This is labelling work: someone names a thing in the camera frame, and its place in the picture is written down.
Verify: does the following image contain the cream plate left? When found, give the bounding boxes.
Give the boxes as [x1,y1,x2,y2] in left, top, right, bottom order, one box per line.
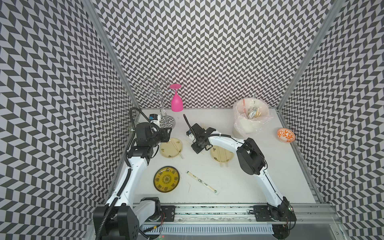
[160,138,183,159]

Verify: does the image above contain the cream plate centre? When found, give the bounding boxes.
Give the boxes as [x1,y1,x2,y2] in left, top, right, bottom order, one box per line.
[210,146,234,164]

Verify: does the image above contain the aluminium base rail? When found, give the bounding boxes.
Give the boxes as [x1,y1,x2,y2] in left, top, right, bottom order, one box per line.
[86,203,343,240]

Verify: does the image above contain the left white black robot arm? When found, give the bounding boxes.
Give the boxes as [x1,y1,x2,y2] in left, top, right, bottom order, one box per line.
[93,107,172,240]

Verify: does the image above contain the white bin with plastic bag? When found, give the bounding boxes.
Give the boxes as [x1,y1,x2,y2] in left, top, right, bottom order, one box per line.
[233,98,273,139]

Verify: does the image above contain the cream plate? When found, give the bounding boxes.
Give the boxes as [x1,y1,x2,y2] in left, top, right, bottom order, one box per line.
[210,146,234,164]
[160,138,183,159]

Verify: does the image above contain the metal wire cup rack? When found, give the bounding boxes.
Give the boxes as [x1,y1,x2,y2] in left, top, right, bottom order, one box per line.
[134,78,176,129]

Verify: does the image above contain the bare wooden chopsticks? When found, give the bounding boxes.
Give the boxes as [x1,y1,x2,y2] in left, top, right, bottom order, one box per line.
[217,147,228,167]
[171,138,184,159]

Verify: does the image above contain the pink plastic goblet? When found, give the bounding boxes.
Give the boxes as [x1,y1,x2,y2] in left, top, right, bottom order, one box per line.
[170,84,184,112]

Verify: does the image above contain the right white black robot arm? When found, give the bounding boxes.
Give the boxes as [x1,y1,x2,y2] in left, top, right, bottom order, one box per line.
[183,115,297,223]

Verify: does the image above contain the small orange patterned dish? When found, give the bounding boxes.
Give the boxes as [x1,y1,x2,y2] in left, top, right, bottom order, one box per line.
[277,128,296,143]

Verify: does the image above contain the dark yellow patterned plate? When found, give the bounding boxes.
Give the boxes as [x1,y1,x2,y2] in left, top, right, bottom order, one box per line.
[153,166,180,193]

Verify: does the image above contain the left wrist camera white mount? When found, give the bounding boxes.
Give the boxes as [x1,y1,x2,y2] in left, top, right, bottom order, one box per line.
[149,114,162,127]

